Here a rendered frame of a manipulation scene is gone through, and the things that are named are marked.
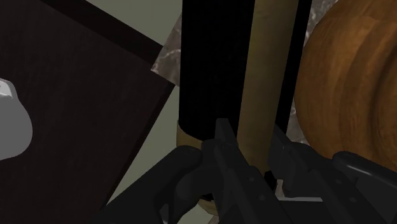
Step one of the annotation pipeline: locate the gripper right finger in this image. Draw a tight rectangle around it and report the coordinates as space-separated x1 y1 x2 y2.
267 123 397 224

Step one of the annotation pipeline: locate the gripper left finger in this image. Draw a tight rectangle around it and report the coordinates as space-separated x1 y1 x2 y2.
93 118 292 224

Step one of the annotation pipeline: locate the black and tan cylinder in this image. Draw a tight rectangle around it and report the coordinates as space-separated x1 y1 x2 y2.
176 0 313 216

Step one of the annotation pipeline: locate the brown wooden round object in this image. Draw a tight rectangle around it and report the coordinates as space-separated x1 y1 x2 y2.
293 0 397 173

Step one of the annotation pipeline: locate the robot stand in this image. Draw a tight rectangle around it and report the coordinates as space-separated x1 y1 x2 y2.
0 0 176 224

